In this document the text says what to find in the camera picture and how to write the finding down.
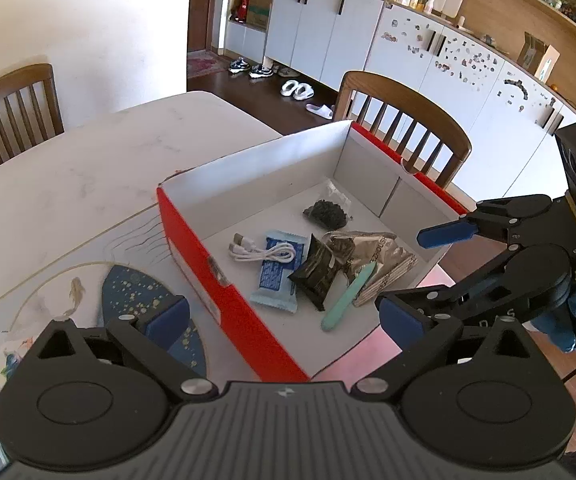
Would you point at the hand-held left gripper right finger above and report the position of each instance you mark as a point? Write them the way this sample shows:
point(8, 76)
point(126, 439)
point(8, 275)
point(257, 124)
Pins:
point(403, 325)

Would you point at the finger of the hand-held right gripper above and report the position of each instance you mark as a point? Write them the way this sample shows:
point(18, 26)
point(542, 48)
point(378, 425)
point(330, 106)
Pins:
point(445, 234)
point(468, 292)

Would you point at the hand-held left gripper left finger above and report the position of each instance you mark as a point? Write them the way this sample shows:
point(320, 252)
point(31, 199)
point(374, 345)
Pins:
point(168, 317)

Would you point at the mint green stick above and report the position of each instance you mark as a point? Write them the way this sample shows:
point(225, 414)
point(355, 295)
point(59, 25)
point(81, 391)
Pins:
point(340, 307)

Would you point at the silver foil packet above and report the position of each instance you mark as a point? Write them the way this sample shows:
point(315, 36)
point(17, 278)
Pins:
point(383, 255)

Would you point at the red cardboard box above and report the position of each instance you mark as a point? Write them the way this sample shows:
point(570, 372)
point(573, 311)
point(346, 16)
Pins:
point(248, 330)

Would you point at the black snack packet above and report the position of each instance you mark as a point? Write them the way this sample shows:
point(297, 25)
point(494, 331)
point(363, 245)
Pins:
point(315, 275)

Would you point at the blue wafer packet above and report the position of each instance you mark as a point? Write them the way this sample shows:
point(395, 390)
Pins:
point(273, 285)

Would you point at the clear bag of dark bits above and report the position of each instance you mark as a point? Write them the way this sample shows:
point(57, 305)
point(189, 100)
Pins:
point(325, 212)

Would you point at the white marble desktop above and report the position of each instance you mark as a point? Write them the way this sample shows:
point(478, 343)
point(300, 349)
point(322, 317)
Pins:
point(93, 160)

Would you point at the fish print table mat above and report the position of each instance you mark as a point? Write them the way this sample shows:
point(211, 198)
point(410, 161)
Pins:
point(128, 285)

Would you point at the wooden chair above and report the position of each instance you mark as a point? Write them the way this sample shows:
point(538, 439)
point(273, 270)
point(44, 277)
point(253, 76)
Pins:
point(13, 82)
point(418, 105)

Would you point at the white cabinet with stickers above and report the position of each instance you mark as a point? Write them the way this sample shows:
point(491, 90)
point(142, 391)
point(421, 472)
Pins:
point(468, 90)

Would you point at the beige shoes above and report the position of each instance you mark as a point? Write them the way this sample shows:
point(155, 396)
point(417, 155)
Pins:
point(288, 71)

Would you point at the dark sneaker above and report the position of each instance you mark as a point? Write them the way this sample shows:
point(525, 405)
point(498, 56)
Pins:
point(238, 66)
point(260, 71)

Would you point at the patterned rug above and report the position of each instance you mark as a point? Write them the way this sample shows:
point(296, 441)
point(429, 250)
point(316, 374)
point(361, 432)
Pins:
point(203, 66)

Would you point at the low white cabinet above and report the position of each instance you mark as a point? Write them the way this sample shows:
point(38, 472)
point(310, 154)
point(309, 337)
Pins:
point(245, 40)

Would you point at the cardboard storage box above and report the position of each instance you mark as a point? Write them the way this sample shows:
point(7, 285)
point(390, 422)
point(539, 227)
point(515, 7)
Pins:
point(259, 5)

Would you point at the red bag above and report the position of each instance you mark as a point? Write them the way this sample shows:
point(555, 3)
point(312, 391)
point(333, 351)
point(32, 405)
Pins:
point(243, 10)

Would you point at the brown wooden door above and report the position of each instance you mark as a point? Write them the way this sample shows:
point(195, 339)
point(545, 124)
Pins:
point(203, 10)

